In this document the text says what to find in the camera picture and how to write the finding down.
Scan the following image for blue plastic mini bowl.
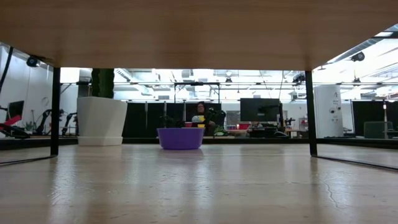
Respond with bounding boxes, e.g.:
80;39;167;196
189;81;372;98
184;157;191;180
157;127;205;151

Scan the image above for person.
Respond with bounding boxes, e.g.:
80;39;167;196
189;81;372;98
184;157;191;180
188;101;226;137

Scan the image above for black partition panel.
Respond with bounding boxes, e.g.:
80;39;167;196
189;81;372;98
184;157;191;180
351;100;398;139
121;102;223;138

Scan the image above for large black monitor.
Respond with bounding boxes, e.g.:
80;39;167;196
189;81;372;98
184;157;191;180
239;98;282;123

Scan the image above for white planter pot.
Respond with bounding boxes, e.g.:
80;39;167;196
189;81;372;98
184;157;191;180
76;96;128;146

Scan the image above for green cactus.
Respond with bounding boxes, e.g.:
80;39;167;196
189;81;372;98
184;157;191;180
91;68;115;100

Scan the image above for white cylindrical device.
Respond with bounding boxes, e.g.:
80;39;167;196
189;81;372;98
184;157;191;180
313;85;345;138

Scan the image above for small black monitor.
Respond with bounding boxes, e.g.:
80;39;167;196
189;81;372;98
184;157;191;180
6;100;25;121

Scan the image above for red black bench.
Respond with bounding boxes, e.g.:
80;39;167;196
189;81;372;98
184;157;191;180
0;107;31;139

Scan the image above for black table frame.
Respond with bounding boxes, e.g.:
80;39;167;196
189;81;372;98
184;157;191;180
0;136;398;151

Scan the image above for wooden shelf black metal frame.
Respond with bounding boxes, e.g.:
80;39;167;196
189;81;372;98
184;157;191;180
0;0;398;171

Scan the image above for black hanging cable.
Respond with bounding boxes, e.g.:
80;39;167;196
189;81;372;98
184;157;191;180
0;46;14;95

